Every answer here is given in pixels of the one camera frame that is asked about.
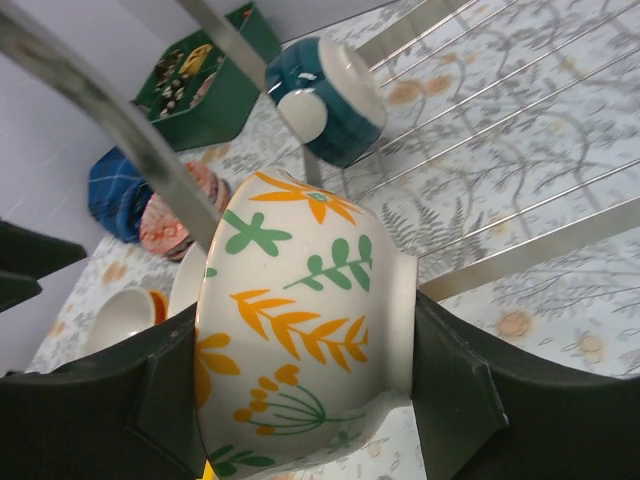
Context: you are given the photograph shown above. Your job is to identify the blue white patterned bowl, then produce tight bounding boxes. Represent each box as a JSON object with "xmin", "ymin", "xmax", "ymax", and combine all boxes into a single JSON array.
[{"xmin": 162, "ymin": 239, "xmax": 194, "ymax": 262}]

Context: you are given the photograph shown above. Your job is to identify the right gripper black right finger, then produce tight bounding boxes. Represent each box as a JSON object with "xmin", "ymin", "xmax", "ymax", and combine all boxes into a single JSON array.
[{"xmin": 411, "ymin": 293, "xmax": 639, "ymax": 479}]

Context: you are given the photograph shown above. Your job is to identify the green compartment tray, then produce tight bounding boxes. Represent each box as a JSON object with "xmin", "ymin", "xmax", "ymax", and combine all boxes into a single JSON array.
[{"xmin": 133, "ymin": 30, "xmax": 259, "ymax": 151}]

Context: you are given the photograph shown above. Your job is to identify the stainless steel dish rack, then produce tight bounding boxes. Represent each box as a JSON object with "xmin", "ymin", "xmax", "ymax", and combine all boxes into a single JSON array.
[{"xmin": 0, "ymin": 0, "xmax": 640, "ymax": 301}]

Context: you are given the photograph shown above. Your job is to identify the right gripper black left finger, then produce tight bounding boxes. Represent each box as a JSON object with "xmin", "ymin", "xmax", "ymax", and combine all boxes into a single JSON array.
[{"xmin": 1, "ymin": 306, "xmax": 206, "ymax": 479}]

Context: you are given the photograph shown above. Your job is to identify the blue plaid cloth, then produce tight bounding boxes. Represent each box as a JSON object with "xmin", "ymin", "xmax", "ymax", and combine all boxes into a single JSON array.
[{"xmin": 88, "ymin": 146, "xmax": 153, "ymax": 243}]

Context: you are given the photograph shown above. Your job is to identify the teal rimmed white bowl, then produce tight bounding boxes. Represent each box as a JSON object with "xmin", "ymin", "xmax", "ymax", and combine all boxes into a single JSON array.
[{"xmin": 265, "ymin": 37, "xmax": 387, "ymax": 168}]

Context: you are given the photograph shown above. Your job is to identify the orange bowl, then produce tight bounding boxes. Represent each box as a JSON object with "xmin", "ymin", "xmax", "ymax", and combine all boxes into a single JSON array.
[{"xmin": 149, "ymin": 289, "xmax": 168, "ymax": 325}]

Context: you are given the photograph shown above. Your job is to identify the yellow rolled tie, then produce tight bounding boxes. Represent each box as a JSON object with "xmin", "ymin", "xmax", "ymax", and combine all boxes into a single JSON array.
[{"xmin": 179, "ymin": 44, "xmax": 212, "ymax": 75}]

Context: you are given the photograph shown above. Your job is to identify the green patterned plate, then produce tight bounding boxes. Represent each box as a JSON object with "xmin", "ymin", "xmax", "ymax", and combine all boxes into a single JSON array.
[{"xmin": 200, "ymin": 461, "xmax": 216, "ymax": 480}]

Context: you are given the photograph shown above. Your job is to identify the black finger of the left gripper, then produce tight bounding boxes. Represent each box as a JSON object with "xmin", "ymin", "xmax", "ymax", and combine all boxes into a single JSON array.
[
  {"xmin": 0, "ymin": 270, "xmax": 42, "ymax": 312},
  {"xmin": 1, "ymin": 220, "xmax": 87, "ymax": 280}
]

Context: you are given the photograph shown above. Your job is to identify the orange flower patterned plate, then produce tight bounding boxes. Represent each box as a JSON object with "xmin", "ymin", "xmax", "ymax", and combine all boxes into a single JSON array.
[{"xmin": 194, "ymin": 167, "xmax": 418, "ymax": 479}]

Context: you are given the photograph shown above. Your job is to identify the red diamond patterned bowl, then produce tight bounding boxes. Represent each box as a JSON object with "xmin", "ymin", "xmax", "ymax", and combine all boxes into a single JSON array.
[{"xmin": 139, "ymin": 161, "xmax": 231, "ymax": 256}]

